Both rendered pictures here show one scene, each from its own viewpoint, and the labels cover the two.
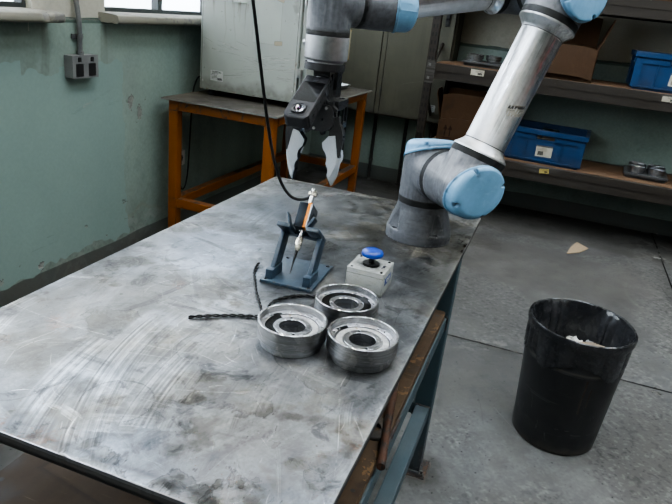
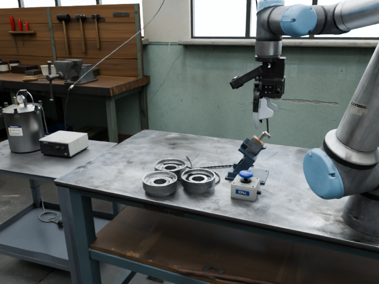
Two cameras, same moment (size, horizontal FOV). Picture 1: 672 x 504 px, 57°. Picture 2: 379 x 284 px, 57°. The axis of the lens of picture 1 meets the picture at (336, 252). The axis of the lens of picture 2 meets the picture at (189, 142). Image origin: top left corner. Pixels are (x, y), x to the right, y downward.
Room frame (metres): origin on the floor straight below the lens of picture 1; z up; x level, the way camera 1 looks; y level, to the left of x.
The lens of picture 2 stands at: (0.99, -0.99, 1.29)
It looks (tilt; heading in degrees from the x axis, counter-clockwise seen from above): 20 degrees down; 96
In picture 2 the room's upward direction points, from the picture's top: 1 degrees counter-clockwise
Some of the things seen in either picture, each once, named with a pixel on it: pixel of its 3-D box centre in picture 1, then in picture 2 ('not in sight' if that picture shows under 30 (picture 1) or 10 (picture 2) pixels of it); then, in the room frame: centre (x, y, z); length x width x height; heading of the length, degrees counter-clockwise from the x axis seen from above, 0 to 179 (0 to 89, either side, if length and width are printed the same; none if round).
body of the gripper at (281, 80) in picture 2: (323, 97); (269, 77); (1.13, 0.05, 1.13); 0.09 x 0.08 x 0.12; 164
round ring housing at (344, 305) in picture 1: (345, 308); (198, 181); (0.93, -0.03, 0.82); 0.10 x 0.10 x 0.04
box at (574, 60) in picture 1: (566, 46); not in sight; (4.28, -1.32, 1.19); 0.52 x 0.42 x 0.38; 72
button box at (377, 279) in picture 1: (370, 273); (247, 187); (1.07, -0.07, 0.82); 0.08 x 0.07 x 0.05; 162
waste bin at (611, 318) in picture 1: (566, 377); not in sight; (1.82, -0.81, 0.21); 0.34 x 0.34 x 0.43
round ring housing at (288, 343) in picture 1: (291, 331); (170, 169); (0.83, 0.05, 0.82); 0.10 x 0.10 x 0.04
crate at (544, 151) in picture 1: (546, 143); not in sight; (4.29, -1.34, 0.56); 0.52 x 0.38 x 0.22; 69
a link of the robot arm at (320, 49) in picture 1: (324, 49); (268, 49); (1.13, 0.06, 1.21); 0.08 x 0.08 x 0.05
